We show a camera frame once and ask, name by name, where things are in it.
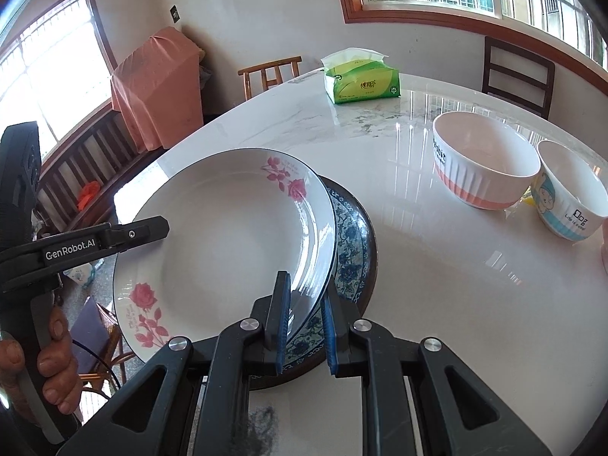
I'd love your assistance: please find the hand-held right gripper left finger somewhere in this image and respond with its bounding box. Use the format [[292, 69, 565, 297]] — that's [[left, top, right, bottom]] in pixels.
[[57, 271, 292, 456]]

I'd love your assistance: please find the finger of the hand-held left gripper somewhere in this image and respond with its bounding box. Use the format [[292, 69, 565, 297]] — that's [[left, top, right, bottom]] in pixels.
[[101, 215, 171, 256]]

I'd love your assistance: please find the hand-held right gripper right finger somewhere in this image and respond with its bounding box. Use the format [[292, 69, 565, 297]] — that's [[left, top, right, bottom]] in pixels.
[[320, 289, 554, 456]]

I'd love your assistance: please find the white rose print plate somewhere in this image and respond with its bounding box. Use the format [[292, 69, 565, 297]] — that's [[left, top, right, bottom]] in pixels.
[[112, 148, 336, 364]]

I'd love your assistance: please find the blue floral patterned plate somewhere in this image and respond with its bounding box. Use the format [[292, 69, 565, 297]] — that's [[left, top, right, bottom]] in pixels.
[[249, 173, 380, 391]]

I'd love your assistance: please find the large ribbed pink white bowl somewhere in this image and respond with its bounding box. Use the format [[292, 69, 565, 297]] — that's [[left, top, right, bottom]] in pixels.
[[432, 111, 542, 212]]

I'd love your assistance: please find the small cartoon print bowl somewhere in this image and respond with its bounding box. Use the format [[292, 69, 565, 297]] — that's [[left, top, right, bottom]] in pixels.
[[529, 139, 608, 244]]

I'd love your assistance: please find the person's left hand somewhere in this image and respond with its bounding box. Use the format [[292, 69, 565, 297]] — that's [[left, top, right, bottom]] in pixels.
[[0, 304, 84, 426]]

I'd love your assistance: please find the orange object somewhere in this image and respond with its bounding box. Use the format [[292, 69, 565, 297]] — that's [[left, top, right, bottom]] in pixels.
[[77, 179, 101, 211]]

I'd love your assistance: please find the dark wooden bench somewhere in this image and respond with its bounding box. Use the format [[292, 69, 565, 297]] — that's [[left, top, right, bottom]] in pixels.
[[34, 107, 167, 241]]

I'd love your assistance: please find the rattan chair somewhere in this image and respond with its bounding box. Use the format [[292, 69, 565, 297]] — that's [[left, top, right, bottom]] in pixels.
[[70, 294, 139, 393]]

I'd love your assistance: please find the pink cloth cover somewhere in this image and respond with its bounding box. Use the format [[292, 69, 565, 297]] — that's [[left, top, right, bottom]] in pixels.
[[109, 25, 206, 151]]

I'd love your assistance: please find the barred window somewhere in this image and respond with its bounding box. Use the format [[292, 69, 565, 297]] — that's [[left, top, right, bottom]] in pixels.
[[0, 0, 119, 165]]

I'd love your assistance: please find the light wooden chair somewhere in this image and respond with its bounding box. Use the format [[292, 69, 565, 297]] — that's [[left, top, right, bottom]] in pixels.
[[237, 55, 304, 102]]

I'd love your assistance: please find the green tissue pack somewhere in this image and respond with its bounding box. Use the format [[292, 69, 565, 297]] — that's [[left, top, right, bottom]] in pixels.
[[320, 47, 402, 105]]

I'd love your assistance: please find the dark wooden chair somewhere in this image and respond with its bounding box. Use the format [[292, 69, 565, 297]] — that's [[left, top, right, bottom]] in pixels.
[[481, 36, 557, 121]]

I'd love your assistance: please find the black cable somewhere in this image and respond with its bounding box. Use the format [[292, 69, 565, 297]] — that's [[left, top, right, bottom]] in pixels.
[[71, 336, 125, 393]]

